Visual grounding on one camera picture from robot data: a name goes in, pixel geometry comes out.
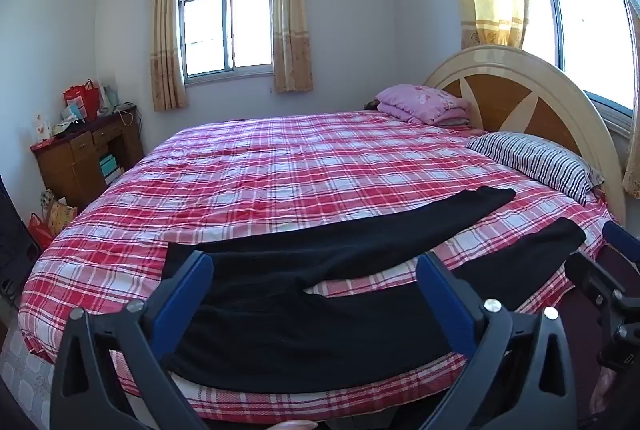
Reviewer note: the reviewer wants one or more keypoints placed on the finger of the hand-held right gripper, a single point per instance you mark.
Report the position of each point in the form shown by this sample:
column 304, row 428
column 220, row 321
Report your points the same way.
column 590, row 277
column 622, row 237

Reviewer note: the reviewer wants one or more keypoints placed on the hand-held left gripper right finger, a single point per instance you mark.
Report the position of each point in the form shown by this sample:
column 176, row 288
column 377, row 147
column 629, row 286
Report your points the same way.
column 434, row 280

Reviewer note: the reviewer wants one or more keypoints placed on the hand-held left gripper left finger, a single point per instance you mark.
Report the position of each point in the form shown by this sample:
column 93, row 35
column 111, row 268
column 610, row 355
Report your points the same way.
column 199, row 271

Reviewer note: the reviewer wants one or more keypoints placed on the black pants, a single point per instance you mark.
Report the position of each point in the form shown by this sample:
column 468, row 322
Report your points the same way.
column 300, row 320

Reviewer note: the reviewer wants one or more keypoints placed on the bed with red plaid sheet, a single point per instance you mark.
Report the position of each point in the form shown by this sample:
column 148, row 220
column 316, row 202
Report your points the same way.
column 250, row 169

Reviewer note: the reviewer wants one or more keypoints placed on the striped pillow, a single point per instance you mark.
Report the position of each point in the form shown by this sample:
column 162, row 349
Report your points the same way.
column 540, row 159

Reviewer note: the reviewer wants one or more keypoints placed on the stack of teal boxes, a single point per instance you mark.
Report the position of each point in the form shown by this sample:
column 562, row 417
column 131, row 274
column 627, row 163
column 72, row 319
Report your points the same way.
column 110, row 167

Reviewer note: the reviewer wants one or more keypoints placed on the yellow patterned paper bag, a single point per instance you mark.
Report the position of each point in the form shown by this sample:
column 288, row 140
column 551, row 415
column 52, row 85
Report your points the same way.
column 60, row 216

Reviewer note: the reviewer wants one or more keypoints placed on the wooden desk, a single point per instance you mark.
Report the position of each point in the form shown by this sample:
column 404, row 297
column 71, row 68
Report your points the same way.
column 75, row 164

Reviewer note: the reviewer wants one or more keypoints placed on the red paper bag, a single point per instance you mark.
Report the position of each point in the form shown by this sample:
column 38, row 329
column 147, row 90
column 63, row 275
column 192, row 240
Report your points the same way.
column 40, row 230

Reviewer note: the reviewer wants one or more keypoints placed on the folded pink quilt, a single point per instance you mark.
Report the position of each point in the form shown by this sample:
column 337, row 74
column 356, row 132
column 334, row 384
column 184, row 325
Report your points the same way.
column 425, row 102

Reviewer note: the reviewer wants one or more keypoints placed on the black furniture piece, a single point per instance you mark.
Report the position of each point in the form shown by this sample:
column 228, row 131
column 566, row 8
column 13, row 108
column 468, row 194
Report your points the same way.
column 12, row 250

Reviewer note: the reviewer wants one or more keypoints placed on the cream and wood headboard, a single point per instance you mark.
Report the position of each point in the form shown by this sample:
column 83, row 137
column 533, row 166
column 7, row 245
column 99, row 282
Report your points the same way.
column 500, row 94

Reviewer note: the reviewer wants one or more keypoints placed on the white gift bag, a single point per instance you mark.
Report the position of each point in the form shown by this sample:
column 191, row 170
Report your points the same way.
column 107, row 97

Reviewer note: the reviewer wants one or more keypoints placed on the red gift bag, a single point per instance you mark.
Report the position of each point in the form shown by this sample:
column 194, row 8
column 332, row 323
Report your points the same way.
column 82, row 102

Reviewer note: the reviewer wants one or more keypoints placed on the white greeting card box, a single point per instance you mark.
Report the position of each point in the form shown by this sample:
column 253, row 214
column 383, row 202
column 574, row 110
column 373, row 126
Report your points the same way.
column 42, row 127

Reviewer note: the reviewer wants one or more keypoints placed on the large sliding window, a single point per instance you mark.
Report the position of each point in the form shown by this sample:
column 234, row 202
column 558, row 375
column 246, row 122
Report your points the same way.
column 585, row 19

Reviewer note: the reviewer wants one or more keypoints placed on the small sliding window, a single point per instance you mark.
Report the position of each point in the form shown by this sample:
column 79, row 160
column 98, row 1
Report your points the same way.
column 227, row 32

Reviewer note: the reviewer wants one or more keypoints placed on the beige floral curtain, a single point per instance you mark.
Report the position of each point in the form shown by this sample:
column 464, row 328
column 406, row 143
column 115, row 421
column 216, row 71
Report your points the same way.
column 292, row 9
column 167, row 29

